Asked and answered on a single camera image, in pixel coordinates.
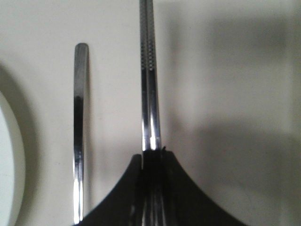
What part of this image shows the white round plate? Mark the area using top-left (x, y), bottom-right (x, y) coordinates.
top-left (0, 94), bottom-right (25, 226)

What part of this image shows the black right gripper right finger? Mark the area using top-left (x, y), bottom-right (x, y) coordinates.
top-left (162, 151), bottom-right (248, 226)

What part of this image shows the cream rabbit serving tray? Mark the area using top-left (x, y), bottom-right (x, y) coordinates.
top-left (0, 0), bottom-right (301, 226)

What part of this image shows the silver chopstick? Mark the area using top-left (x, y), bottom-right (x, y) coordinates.
top-left (146, 0), bottom-right (166, 226)
top-left (139, 0), bottom-right (153, 173)

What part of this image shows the silver metal fork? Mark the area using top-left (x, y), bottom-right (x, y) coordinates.
top-left (73, 43), bottom-right (89, 225)

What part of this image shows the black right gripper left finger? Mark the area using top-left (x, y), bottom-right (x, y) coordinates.
top-left (77, 154), bottom-right (142, 226)

